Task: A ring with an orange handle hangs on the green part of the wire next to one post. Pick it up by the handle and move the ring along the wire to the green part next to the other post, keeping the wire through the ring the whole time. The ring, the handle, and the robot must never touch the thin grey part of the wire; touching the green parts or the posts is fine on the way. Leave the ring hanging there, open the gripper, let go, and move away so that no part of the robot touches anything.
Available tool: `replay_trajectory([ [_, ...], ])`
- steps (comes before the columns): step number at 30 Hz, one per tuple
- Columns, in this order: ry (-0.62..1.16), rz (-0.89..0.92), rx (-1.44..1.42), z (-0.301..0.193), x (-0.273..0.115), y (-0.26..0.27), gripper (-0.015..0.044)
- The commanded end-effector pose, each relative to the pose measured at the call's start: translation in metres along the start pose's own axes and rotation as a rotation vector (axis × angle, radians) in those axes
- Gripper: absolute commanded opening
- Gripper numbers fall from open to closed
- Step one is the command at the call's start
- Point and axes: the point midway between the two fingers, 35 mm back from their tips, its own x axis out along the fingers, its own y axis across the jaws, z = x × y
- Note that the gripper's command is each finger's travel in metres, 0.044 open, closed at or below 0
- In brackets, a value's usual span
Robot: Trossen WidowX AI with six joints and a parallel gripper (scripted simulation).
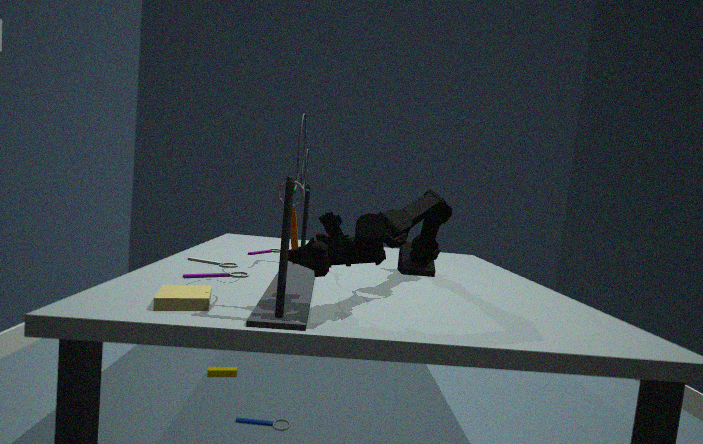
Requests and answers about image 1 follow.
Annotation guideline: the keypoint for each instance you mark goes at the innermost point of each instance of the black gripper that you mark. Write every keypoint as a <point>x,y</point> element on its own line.
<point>320,255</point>

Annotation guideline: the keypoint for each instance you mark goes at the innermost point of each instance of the yellow rectangular block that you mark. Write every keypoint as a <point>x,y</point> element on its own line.
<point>222,372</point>
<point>183,298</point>

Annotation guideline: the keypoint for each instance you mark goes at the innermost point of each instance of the blue handle with grey loop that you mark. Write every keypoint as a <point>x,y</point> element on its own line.
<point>262,422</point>

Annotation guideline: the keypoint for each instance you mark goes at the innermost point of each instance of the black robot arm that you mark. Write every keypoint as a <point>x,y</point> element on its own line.
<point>392,227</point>

